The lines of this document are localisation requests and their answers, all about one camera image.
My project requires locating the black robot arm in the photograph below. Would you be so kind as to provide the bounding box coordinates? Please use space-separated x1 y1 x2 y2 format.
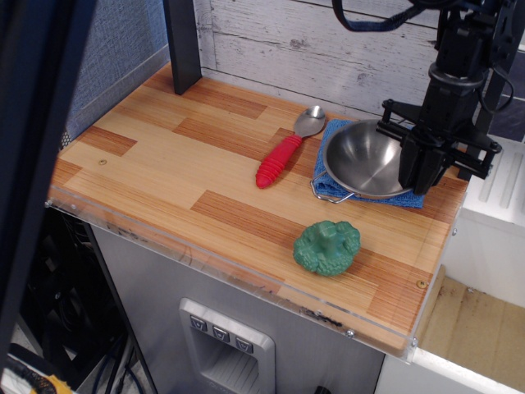
1 1 524 340

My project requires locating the grey ice dispenser panel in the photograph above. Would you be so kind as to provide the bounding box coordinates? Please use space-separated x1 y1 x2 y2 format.
179 298 276 393

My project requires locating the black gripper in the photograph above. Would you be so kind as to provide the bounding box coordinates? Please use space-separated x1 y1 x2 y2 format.
377 65 501 195

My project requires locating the red handled silver spoon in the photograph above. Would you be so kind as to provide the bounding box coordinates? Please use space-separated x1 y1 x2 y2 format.
255 105 326 189

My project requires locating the dark vertical post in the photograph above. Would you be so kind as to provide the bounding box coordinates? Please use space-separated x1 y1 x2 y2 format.
456 0 525 181
162 0 202 95

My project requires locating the clear acrylic table guard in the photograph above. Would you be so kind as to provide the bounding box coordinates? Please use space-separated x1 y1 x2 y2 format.
48 65 467 358

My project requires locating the silver metal bowl with handles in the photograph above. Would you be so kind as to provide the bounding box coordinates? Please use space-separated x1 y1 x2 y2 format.
309 119 415 204

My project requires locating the silver toy fridge cabinet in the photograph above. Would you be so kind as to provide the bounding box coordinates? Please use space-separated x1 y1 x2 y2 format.
94 228 384 393

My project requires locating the blue folded cloth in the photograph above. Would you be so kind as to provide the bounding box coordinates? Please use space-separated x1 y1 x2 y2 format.
313 118 426 209

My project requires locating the dark left vertical post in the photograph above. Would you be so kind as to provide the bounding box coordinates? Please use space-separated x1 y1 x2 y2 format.
162 0 202 95

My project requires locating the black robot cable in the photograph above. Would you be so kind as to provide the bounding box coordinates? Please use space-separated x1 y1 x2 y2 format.
331 0 419 34

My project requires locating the green toy broccoli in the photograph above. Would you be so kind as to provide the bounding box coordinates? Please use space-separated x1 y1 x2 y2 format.
293 221 361 277

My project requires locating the yellow black object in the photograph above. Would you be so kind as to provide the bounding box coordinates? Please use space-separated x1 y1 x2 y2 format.
32 375 74 394

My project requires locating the white toy sink unit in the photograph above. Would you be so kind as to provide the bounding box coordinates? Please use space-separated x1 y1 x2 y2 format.
377 139 524 393

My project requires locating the dark right vertical post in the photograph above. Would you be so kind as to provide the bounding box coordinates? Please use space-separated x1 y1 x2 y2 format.
456 0 525 181

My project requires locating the blue fabric panel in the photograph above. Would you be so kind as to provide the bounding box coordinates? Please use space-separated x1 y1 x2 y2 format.
64 1 169 141

